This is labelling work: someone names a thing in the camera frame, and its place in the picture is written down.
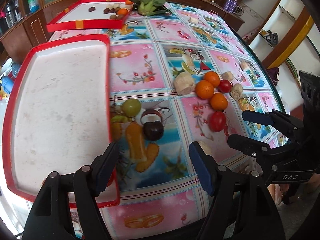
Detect orange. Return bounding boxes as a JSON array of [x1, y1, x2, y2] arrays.
[[210, 93, 228, 111], [203, 71, 220, 88], [195, 80, 214, 100], [117, 8, 128, 15]]

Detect orange top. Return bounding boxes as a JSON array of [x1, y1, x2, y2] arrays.
[[203, 71, 220, 88]]

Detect dark purple plum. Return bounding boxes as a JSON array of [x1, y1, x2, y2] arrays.
[[143, 121, 164, 141]]

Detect green grape tomato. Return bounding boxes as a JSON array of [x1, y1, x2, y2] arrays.
[[121, 99, 141, 118]]

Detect red cherry tomato far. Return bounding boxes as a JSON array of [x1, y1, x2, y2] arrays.
[[218, 80, 233, 93]]

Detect beige chunk far edge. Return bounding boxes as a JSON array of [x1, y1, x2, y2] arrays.
[[240, 61, 251, 72]]

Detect floral plastic tablecloth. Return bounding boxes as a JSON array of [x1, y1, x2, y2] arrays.
[[52, 3, 287, 239]]

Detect large red white tray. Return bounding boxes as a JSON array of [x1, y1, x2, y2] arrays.
[[2, 34, 112, 202]]

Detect purple bottles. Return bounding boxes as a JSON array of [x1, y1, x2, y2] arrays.
[[223, 0, 237, 13]]

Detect blue thermos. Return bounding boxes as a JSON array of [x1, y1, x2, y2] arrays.
[[1, 76, 14, 94]]

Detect green bok choy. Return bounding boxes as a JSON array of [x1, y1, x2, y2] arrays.
[[130, 0, 172, 16]]

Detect far red white tray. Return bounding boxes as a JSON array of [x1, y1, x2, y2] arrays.
[[47, 0, 133, 32]]

